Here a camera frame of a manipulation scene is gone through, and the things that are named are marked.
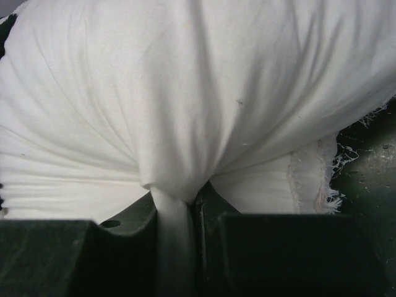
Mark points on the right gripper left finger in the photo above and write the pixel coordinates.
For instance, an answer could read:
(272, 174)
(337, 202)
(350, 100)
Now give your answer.
(80, 257)

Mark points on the black white checkered pillowcase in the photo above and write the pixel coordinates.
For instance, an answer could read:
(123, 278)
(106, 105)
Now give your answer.
(6, 26)

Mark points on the white pillow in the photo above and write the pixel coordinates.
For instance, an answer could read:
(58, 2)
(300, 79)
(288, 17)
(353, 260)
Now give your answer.
(105, 101)

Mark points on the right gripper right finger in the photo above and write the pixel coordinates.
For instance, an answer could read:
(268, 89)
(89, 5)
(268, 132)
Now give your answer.
(281, 255)

